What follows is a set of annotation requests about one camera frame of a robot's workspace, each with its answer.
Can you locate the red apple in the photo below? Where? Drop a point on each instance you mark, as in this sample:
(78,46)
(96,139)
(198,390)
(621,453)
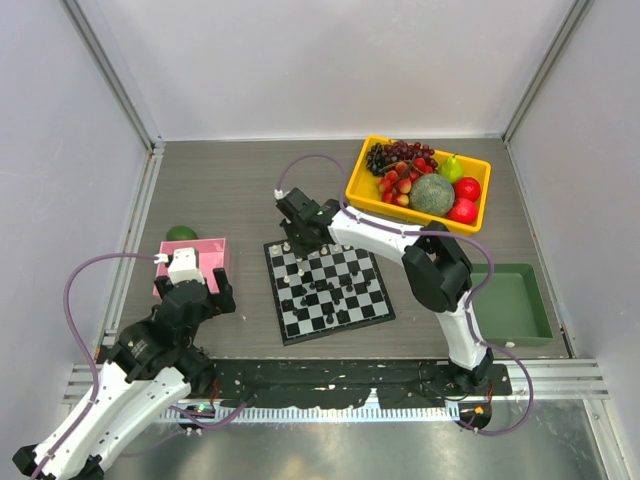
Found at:
(468,188)
(463,211)

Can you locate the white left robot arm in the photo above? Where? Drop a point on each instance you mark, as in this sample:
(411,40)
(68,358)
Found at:
(152,365)

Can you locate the green plastic tray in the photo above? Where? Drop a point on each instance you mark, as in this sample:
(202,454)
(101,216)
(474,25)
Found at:
(510,311)

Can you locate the dark grape bunch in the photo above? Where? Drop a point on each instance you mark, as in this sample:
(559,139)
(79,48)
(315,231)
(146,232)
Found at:
(399,155)

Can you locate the black white chess board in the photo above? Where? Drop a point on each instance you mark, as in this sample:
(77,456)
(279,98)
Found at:
(331,290)

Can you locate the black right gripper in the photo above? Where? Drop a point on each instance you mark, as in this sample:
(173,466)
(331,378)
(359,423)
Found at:
(300,251)

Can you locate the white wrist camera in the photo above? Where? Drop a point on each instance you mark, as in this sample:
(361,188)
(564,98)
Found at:
(181,266)

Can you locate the green netted melon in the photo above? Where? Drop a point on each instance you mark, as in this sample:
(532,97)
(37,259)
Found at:
(432,194)

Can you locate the green pear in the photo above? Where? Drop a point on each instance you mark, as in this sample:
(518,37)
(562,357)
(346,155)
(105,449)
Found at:
(451,169)

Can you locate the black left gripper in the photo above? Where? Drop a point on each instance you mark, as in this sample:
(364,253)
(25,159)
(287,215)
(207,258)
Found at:
(223,301)

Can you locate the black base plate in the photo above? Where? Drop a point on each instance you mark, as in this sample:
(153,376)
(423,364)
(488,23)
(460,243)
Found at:
(340,384)

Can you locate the pink plastic box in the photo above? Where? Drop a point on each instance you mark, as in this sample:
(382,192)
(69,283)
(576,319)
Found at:
(212,253)

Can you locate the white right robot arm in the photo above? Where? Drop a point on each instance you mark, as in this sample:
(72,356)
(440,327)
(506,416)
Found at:
(437,269)

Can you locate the green lime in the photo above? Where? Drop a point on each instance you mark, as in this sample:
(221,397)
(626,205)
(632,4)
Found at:
(181,233)

